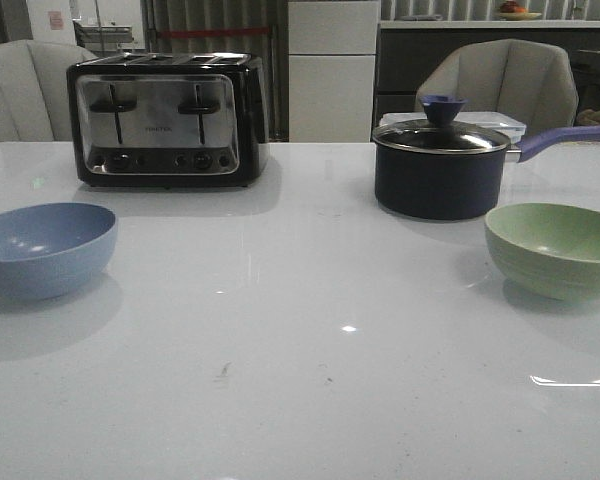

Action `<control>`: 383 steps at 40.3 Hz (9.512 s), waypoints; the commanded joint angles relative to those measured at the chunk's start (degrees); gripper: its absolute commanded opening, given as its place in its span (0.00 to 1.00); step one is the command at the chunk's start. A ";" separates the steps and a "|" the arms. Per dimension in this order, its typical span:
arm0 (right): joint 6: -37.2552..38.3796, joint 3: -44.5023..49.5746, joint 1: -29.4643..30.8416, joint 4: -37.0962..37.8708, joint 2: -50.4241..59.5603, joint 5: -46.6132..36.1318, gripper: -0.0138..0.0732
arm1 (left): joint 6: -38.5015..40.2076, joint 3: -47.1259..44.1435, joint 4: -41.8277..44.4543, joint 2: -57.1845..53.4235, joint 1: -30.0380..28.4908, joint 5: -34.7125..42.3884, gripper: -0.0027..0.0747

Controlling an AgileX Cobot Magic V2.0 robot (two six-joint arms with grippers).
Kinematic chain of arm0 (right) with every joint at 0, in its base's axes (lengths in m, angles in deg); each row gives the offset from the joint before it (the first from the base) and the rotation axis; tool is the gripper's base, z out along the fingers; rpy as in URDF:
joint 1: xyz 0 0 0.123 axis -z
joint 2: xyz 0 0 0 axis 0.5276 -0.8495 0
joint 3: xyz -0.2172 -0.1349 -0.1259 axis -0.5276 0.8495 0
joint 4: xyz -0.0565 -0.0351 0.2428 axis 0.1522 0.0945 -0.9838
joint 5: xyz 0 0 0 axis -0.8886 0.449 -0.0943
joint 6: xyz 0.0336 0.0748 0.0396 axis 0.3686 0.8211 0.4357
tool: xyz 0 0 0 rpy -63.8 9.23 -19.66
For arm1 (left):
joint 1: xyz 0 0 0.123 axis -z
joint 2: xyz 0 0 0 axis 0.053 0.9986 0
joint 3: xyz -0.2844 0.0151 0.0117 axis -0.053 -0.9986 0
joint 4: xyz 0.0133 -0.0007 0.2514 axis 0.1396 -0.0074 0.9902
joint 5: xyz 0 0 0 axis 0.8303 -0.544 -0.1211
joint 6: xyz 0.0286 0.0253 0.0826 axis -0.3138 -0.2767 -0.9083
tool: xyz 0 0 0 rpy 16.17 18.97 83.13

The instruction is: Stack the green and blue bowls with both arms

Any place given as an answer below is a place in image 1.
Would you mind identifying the dark blue saucepan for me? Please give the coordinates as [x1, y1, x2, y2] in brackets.
[374, 126, 600, 220]

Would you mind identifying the beige armchair left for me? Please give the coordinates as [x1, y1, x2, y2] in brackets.
[0, 40, 95, 142]

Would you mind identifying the beige armchair right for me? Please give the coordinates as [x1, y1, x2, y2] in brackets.
[414, 39, 579, 135]

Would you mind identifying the glass pot lid blue knob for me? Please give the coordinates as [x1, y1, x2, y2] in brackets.
[371, 94, 510, 154]

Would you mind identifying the beige armchair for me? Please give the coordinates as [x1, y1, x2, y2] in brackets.
[414, 39, 579, 135]
[0, 40, 95, 142]

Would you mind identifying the blue bowl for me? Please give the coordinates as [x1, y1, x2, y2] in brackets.
[0, 202, 118, 300]

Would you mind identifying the white cabinet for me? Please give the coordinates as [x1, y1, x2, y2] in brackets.
[288, 1, 381, 143]

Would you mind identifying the fruit plate on counter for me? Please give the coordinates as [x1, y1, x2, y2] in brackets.
[495, 0, 541, 21]

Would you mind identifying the clear plastic storage container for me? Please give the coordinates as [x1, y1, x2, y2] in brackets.
[379, 111, 526, 143]

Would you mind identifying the green bowl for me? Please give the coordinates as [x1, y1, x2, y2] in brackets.
[484, 203, 600, 301]

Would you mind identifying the black and chrome toaster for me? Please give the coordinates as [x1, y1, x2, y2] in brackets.
[67, 52, 269, 188]

